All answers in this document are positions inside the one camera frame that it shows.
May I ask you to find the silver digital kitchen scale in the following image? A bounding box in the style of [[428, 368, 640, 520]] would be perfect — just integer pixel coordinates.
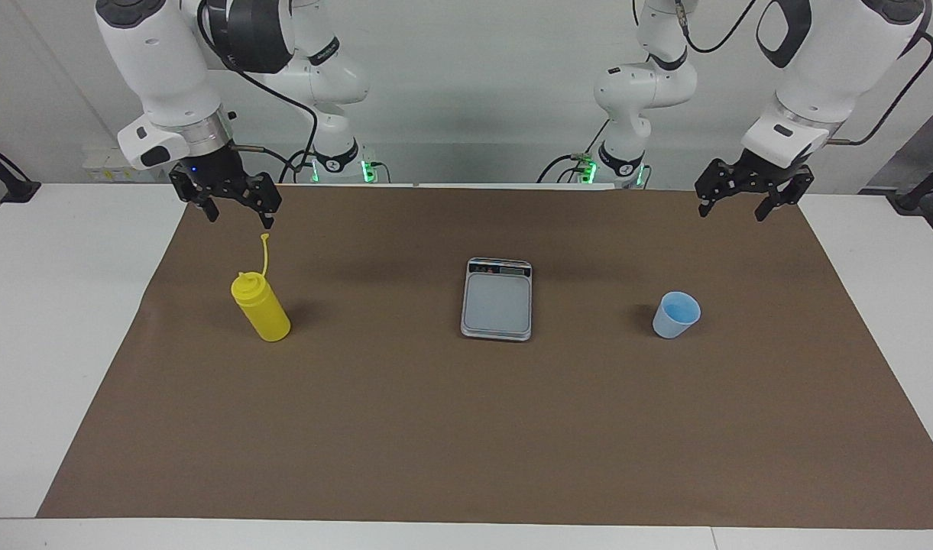
[[460, 257, 533, 342]]

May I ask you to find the brown paper mat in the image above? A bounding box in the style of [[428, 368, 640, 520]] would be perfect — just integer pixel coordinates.
[[37, 183, 933, 530]]

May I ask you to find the black left arm base cable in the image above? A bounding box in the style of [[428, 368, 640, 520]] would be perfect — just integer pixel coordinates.
[[537, 122, 612, 184]]

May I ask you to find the yellow squeeze bottle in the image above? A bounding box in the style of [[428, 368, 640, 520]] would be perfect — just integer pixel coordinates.
[[231, 233, 292, 342]]

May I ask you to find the black clamp stand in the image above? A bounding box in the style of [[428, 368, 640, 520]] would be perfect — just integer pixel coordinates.
[[894, 153, 933, 212], [0, 136, 41, 204]]

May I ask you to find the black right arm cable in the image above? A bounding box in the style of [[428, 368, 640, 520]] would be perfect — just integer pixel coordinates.
[[197, 0, 319, 184]]

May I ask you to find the light blue plastic cup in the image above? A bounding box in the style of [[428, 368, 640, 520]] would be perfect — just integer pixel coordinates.
[[653, 291, 701, 339]]

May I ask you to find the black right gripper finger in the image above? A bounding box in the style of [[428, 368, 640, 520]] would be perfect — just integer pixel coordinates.
[[168, 165, 222, 225], [232, 173, 283, 230]]

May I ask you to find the black left arm shoulder cable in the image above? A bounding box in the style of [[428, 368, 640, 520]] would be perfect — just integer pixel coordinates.
[[633, 0, 759, 54]]

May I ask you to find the white power strip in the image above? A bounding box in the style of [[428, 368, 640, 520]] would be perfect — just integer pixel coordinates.
[[83, 147, 165, 183]]

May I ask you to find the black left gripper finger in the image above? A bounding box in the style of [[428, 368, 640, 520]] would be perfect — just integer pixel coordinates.
[[693, 158, 750, 219], [754, 171, 816, 224]]

